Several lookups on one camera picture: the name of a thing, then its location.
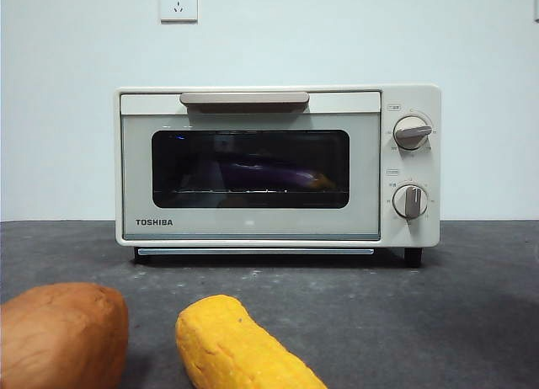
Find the white wall socket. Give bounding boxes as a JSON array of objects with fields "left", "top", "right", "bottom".
[{"left": 159, "top": 0, "right": 199, "bottom": 24}]

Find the brown sweet potato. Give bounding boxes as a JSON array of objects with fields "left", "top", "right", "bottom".
[{"left": 0, "top": 282, "right": 130, "bottom": 389}]

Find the purple eggplant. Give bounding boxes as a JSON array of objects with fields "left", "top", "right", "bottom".
[{"left": 217, "top": 152, "right": 334, "bottom": 192}]

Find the cream toaster oven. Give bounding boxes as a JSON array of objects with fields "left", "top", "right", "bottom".
[{"left": 113, "top": 83, "right": 442, "bottom": 269}]

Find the wire oven rack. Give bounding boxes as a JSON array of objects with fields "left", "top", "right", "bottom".
[{"left": 175, "top": 188, "right": 292, "bottom": 195}]

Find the temperature knob, tan pointer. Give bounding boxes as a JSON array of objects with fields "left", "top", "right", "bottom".
[{"left": 392, "top": 115, "right": 435, "bottom": 151}]

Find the yellow corn cob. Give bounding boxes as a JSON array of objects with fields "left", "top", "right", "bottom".
[{"left": 174, "top": 294, "right": 329, "bottom": 389}]

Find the timer knob, tan pointer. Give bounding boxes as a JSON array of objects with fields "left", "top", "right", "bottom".
[{"left": 392, "top": 184, "right": 430, "bottom": 220}]

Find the metal crumb tray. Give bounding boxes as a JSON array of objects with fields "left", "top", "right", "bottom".
[{"left": 135, "top": 248, "right": 376, "bottom": 258}]

